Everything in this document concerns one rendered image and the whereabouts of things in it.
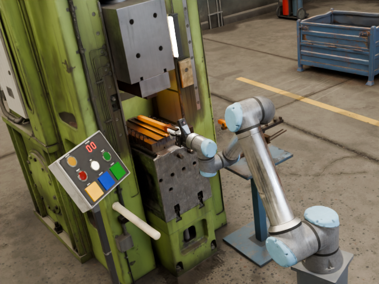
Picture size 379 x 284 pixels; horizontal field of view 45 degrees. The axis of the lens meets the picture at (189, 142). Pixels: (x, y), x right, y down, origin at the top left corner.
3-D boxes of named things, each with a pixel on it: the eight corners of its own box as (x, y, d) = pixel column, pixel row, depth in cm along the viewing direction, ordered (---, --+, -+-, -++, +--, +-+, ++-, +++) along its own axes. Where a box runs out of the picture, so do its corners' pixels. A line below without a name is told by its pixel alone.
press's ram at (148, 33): (186, 64, 264) (176, -6, 247) (131, 84, 244) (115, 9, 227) (146, 55, 295) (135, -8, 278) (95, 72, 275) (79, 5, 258)
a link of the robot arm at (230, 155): (275, 84, 203) (228, 148, 262) (253, 92, 198) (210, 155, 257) (289, 105, 200) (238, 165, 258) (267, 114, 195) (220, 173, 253)
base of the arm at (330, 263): (349, 254, 214) (349, 238, 210) (333, 279, 201) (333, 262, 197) (312, 242, 226) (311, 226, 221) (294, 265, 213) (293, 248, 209)
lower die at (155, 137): (180, 141, 277) (177, 129, 273) (153, 154, 266) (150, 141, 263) (142, 125, 308) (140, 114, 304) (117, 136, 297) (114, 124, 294)
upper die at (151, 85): (171, 87, 261) (168, 71, 257) (142, 98, 251) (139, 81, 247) (132, 75, 292) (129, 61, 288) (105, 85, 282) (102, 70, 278)
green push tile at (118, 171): (126, 172, 237) (118, 161, 236) (118, 180, 232) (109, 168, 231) (124, 174, 239) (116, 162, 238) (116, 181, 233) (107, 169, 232)
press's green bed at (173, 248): (219, 252, 319) (211, 196, 299) (177, 280, 300) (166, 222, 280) (172, 221, 360) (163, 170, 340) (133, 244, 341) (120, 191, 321)
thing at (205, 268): (242, 261, 308) (242, 259, 308) (175, 308, 278) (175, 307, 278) (205, 236, 337) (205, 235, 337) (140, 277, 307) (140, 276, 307)
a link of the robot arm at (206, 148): (206, 162, 239) (203, 145, 234) (191, 154, 248) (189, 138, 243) (219, 155, 244) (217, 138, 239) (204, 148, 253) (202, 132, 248)
